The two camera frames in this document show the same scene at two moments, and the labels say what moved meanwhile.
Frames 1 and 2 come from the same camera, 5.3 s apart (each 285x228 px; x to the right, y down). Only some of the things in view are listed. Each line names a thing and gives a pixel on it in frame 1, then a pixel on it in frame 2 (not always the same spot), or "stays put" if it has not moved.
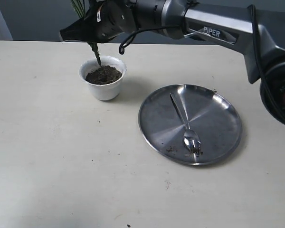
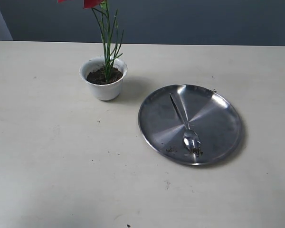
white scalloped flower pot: x=109 y=91 stays put
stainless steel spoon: x=191 y=140 stays put
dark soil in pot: x=105 y=74 stays put
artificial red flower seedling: x=80 y=6 → x=110 y=38
